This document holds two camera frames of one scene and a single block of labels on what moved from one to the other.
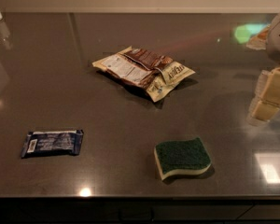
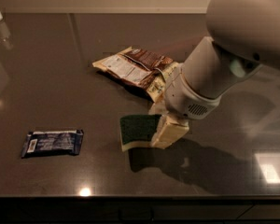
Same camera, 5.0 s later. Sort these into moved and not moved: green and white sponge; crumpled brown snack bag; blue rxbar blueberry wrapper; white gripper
Moved: green and white sponge; white gripper
Not moved: blue rxbar blueberry wrapper; crumpled brown snack bag
